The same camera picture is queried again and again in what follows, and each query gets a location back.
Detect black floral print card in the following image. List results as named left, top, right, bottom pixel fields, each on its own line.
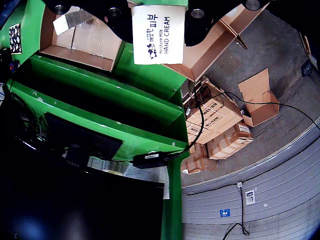
left=8, top=22, right=23, bottom=55

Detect thin black floor cable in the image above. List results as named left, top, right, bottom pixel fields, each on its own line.
left=197, top=91, right=320, bottom=131

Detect thick black adapter cable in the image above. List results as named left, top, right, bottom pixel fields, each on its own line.
left=169, top=85, right=205, bottom=161

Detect small taped cardboard boxes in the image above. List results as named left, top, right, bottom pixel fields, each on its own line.
left=180, top=142, right=219, bottom=176

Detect white hand cream box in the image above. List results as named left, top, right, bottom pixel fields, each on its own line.
left=131, top=4, right=187, bottom=66

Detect white wall label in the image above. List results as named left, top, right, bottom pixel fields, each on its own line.
left=245, top=189, right=257, bottom=206

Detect black floor box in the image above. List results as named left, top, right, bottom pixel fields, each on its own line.
left=300, top=61, right=314, bottom=78

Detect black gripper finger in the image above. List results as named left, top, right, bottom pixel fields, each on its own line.
left=41, top=0, right=135, bottom=45
left=184, top=0, right=273, bottom=47

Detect tall white cosmetic box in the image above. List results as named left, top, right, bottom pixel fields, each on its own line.
left=52, top=9, right=96, bottom=37

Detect green metal shelf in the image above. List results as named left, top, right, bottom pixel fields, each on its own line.
left=0, top=0, right=191, bottom=240

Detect taped cardboard box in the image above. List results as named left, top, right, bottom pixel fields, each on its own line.
left=206, top=121, right=255, bottom=161

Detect large printed cardboard box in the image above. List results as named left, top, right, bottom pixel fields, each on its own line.
left=182, top=76, right=245, bottom=131
left=185, top=117, right=227, bottom=146

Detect black power adapter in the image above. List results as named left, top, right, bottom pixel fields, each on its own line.
left=131, top=152, right=169, bottom=170

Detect divided cardboard box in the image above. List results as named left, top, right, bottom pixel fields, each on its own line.
left=161, top=2, right=270, bottom=83

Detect black wall cable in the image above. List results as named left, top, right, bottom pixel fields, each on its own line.
left=221, top=186, right=251, bottom=240

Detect shallow cardboard tray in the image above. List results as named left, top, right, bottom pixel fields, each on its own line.
left=39, top=6, right=126, bottom=73

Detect open brown cardboard box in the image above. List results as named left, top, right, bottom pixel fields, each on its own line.
left=236, top=67, right=281, bottom=128

